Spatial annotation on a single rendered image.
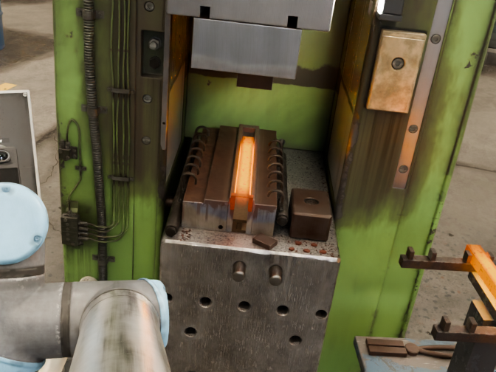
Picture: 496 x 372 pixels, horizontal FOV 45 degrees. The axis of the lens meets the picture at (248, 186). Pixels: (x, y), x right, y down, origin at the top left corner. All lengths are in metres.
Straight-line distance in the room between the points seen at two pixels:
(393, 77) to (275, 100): 0.47
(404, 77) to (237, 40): 0.38
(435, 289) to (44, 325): 2.36
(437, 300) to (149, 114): 1.85
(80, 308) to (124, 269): 0.85
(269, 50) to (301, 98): 0.55
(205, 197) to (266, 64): 0.32
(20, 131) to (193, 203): 0.37
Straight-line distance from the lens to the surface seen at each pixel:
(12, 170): 0.94
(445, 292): 2.92
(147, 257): 1.54
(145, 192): 1.44
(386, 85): 1.30
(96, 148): 1.39
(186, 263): 1.28
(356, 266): 1.53
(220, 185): 1.32
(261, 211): 1.27
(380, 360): 1.37
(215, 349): 1.42
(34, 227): 0.72
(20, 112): 1.21
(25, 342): 0.74
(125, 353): 0.46
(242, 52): 1.14
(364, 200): 1.43
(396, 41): 1.28
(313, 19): 1.12
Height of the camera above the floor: 1.61
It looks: 28 degrees down
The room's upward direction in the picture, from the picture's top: 7 degrees clockwise
